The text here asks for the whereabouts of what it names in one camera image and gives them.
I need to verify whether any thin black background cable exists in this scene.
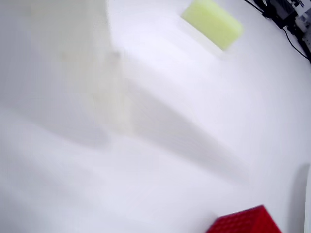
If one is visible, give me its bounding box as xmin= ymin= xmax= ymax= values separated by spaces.
xmin=282 ymin=27 xmax=310 ymax=59

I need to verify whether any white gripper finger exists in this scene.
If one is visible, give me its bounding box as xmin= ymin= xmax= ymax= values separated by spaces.
xmin=31 ymin=0 xmax=135 ymax=136

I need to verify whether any pale yellow sponge block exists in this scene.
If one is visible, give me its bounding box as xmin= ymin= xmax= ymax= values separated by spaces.
xmin=180 ymin=0 xmax=244 ymax=52

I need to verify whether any red cube block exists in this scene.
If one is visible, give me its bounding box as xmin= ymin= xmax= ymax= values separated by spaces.
xmin=206 ymin=204 xmax=283 ymax=233

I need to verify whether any black background equipment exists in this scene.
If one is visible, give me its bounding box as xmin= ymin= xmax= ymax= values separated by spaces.
xmin=243 ymin=0 xmax=311 ymax=64

